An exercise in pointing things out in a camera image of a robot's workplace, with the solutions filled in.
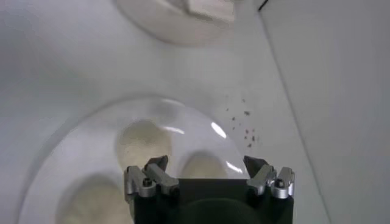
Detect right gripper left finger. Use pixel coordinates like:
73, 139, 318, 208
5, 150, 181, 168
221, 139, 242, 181
124, 155, 180, 203

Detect white round plate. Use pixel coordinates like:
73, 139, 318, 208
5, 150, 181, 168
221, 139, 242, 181
16, 96, 252, 224

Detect white steamed baozi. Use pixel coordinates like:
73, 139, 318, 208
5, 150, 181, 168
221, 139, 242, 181
56, 175, 135, 224
115, 119, 173, 177
178, 151, 229, 180

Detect white electric cooker base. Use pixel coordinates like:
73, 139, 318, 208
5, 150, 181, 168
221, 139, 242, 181
115, 0, 237, 46

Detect scattered brown crumbs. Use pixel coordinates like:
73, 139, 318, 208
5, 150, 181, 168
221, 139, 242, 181
224, 94, 261, 150

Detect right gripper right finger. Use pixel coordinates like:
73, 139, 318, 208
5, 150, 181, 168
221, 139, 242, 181
243, 155, 296, 200

